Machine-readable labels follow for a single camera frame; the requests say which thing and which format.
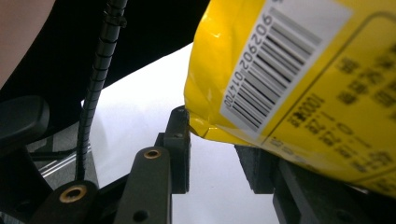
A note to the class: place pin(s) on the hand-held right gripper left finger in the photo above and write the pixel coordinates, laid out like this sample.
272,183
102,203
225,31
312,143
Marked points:
149,186

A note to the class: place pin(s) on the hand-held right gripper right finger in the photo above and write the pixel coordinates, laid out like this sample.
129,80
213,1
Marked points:
299,199

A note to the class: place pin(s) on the yellow seasoning pouch green spout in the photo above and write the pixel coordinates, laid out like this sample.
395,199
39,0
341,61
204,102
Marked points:
311,118

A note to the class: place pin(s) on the white table sheet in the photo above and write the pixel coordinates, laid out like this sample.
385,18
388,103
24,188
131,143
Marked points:
140,99

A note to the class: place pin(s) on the black rounded object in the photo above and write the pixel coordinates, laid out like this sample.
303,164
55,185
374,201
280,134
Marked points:
21,118

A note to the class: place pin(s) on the metal floor rail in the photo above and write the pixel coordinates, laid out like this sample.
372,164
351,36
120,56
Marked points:
67,163

